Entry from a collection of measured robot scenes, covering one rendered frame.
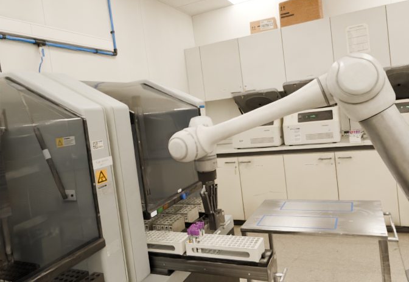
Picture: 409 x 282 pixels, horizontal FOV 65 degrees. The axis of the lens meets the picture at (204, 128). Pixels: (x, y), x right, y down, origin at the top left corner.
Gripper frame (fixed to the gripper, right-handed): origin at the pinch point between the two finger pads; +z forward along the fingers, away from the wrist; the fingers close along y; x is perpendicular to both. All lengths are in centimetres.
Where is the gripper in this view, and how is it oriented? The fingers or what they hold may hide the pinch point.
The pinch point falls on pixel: (212, 220)
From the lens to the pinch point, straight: 132.2
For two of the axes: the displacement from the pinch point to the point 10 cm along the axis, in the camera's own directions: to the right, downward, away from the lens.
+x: -9.0, 0.9, 4.4
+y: 4.3, -1.0, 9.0
